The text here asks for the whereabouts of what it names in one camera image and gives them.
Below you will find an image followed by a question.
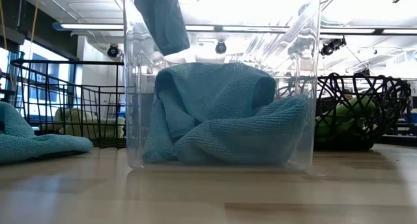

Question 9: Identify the blue microfiber towel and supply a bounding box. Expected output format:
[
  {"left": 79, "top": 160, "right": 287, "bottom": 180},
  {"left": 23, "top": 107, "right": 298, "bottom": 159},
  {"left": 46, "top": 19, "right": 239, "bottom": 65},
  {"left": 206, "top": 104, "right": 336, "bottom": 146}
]
[
  {"left": 174, "top": 93, "right": 311, "bottom": 167},
  {"left": 0, "top": 101, "right": 94, "bottom": 165},
  {"left": 142, "top": 61, "right": 277, "bottom": 163}
]

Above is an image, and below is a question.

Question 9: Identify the teal terry microfiber towel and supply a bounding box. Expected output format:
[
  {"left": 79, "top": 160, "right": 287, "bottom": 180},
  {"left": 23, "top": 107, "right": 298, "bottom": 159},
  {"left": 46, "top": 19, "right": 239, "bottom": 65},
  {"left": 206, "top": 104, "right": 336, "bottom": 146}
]
[{"left": 134, "top": 0, "right": 191, "bottom": 57}]

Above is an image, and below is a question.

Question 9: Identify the pale green microfiber towel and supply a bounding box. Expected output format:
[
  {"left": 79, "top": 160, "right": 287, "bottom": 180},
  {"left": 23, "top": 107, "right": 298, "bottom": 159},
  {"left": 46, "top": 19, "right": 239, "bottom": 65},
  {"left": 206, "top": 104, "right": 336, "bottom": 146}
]
[{"left": 40, "top": 107, "right": 127, "bottom": 139}]

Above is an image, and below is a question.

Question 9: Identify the black ceiling spotlight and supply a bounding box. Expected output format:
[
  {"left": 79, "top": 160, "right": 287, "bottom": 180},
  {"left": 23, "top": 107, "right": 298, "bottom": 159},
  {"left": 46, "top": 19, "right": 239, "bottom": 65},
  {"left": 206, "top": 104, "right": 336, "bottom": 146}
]
[
  {"left": 106, "top": 44, "right": 120, "bottom": 59},
  {"left": 214, "top": 40, "right": 227, "bottom": 55},
  {"left": 320, "top": 36, "right": 347, "bottom": 57}
]

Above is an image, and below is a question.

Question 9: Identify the clear plastic bin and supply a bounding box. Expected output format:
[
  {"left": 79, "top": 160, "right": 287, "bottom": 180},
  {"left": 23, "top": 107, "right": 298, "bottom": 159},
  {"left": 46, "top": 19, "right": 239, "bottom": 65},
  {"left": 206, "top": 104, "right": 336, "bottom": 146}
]
[{"left": 122, "top": 0, "right": 322, "bottom": 172}]

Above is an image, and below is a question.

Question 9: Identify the dark woven round basket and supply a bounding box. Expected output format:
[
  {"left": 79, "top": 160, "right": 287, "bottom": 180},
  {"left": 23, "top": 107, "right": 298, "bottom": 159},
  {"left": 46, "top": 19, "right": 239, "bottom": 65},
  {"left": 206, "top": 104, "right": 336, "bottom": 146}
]
[{"left": 314, "top": 72, "right": 413, "bottom": 152}]

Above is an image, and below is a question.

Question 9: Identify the long ceiling light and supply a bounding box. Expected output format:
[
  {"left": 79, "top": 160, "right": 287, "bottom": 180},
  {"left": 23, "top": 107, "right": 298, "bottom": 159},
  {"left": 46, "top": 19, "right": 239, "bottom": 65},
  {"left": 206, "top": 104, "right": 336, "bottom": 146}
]
[
  {"left": 320, "top": 27, "right": 417, "bottom": 36},
  {"left": 51, "top": 21, "right": 216, "bottom": 32}
]

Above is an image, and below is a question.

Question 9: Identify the dark background shelf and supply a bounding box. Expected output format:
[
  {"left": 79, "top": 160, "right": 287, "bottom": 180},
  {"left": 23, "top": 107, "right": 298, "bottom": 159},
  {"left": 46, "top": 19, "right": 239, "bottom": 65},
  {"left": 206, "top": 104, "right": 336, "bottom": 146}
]
[{"left": 0, "top": 87, "right": 16, "bottom": 104}]

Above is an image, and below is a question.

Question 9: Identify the black wire rectangular basket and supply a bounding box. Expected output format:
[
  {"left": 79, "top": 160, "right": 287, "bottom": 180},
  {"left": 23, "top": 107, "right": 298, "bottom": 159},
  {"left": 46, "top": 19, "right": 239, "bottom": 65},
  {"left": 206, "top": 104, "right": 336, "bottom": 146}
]
[{"left": 9, "top": 59, "right": 128, "bottom": 150}]

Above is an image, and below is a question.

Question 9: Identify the yellow hanging strap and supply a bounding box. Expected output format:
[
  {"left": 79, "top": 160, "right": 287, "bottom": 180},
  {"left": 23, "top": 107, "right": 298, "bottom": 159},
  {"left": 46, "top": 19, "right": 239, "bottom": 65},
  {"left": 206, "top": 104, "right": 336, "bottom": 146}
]
[
  {"left": 31, "top": 0, "right": 40, "bottom": 44},
  {"left": 0, "top": 0, "right": 7, "bottom": 51}
]

